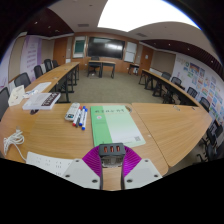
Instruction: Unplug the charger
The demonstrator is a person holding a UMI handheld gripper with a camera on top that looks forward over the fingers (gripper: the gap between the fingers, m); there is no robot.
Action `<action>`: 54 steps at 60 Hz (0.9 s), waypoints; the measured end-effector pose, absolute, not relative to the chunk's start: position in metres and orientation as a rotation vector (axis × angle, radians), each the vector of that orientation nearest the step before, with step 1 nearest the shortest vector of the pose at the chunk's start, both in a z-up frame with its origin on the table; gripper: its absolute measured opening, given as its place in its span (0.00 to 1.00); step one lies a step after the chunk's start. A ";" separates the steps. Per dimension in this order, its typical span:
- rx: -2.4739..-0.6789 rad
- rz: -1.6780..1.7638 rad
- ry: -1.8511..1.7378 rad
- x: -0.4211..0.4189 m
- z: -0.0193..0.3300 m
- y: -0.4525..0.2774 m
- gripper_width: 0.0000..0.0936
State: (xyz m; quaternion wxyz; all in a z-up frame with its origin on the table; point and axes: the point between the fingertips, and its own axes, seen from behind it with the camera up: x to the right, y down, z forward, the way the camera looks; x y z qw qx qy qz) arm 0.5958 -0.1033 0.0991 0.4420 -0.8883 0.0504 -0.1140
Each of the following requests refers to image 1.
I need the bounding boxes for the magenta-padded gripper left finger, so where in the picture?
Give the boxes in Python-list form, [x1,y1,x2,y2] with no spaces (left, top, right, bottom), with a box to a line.
[61,145,104,191]

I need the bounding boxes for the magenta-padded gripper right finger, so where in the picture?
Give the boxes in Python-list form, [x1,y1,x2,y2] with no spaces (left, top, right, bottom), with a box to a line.
[120,145,163,191]

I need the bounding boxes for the small dark grey charger block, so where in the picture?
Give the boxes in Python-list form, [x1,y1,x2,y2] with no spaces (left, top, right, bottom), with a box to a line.
[98,142,127,169]

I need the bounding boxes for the green and white booklet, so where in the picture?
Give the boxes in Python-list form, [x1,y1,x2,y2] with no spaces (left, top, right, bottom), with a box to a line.
[90,105,147,148]

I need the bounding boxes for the blue whiteboard marker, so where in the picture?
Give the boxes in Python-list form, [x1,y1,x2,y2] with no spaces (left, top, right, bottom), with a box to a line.
[78,106,87,127]
[81,108,89,131]

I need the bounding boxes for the white power strip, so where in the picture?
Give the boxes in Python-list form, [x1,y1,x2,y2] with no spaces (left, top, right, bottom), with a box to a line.
[25,151,74,178]

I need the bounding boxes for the red whiteboard marker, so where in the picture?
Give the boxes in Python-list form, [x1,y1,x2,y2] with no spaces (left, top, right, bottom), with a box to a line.
[72,106,83,127]

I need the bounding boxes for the white remote control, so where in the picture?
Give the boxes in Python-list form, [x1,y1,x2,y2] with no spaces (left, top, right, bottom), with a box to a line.
[64,102,81,122]

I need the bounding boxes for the white book with dark cover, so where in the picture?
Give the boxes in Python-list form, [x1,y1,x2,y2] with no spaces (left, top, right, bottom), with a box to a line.
[22,92,62,111]

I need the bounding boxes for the black office chairs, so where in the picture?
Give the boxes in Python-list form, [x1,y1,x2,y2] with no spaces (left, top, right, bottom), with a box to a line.
[161,71,224,163]
[0,58,60,121]

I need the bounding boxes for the long wooden table row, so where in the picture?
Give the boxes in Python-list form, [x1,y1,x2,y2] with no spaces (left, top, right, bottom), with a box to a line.
[138,68,201,107]
[24,61,81,103]

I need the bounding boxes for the white paper sheets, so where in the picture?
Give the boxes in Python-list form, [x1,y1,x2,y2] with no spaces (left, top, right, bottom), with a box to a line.
[24,81,53,98]

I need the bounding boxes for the small wooden side table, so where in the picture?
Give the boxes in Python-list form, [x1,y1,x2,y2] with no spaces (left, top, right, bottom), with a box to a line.
[128,63,141,76]

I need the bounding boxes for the wooden presenter desk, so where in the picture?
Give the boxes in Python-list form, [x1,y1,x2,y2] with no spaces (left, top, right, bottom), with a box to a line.
[87,60,117,79]

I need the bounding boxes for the white paper bag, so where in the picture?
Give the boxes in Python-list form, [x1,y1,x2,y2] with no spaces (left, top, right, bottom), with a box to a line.
[7,84,26,107]

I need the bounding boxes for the black presenter desk chair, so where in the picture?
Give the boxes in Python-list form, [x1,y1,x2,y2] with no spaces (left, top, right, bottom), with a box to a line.
[89,55,101,76]

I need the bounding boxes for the brown wooden door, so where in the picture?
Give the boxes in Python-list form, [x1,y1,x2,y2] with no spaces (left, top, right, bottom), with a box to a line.
[53,36,69,66]
[139,45,154,72]

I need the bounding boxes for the large bright ceiling light panel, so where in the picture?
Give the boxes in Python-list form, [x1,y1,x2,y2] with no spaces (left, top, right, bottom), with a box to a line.
[97,0,201,33]

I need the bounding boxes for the bundled white power strip cable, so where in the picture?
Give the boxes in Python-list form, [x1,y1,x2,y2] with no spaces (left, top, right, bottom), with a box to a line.
[3,128,28,163]

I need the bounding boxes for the colourful wall posters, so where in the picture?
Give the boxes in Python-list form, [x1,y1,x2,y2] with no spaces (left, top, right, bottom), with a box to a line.
[174,54,224,124]

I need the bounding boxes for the white wall whiteboard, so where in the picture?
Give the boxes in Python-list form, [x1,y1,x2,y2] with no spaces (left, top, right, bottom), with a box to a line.
[123,41,138,64]

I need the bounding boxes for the large black wall screen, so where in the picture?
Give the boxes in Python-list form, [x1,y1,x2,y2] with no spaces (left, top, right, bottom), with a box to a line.
[87,36,126,60]

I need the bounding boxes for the green-tinted wall whiteboard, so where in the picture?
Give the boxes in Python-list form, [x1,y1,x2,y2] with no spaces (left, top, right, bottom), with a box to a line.
[72,35,87,59]

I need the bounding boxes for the purple wall banner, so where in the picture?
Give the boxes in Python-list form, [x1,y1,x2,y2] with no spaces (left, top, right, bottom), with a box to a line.
[19,35,43,83]

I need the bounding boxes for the white purple-printed wall banner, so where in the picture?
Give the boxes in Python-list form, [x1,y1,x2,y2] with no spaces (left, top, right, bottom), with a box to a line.
[0,39,16,91]

